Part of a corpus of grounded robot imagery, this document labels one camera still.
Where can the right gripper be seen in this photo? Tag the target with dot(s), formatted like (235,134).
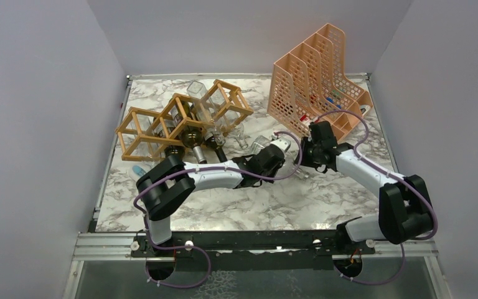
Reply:
(305,142)

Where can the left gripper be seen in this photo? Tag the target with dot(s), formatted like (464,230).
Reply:
(275,169)

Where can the green wine bottle white label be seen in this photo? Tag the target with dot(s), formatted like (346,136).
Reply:
(214,140)

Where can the dark wine bottle black neck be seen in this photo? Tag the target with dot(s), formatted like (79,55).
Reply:
(190,136)

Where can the clear tall glass bottle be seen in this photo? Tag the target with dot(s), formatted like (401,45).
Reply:
(145,149)

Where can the wooden wine rack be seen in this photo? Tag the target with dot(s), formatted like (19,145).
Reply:
(165,131)

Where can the clear round glass bottle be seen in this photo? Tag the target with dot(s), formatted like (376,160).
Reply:
(287,168)

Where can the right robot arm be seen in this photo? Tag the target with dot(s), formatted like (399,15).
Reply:
(404,208)

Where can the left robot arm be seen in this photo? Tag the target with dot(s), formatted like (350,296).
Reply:
(165,187)

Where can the orange plastic file organizer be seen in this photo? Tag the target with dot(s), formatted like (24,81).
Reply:
(309,83)

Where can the blue white sticker disc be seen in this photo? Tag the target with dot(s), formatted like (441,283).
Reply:
(136,172)

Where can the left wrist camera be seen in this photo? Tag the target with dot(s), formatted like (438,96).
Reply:
(282,143)

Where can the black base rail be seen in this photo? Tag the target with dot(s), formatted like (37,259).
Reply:
(246,250)

